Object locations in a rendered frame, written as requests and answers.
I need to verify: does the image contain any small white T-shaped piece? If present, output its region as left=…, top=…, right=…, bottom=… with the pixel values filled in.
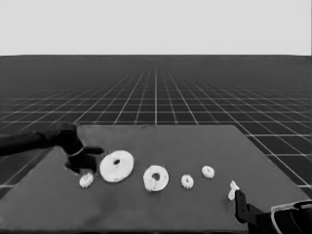
left=227, top=179, right=241, bottom=202

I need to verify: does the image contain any large thick white disc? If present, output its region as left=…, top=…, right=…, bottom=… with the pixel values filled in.
left=98, top=149, right=135, bottom=183

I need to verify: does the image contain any white round carrier with pins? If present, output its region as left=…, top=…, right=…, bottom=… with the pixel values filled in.
left=142, top=165, right=170, bottom=193

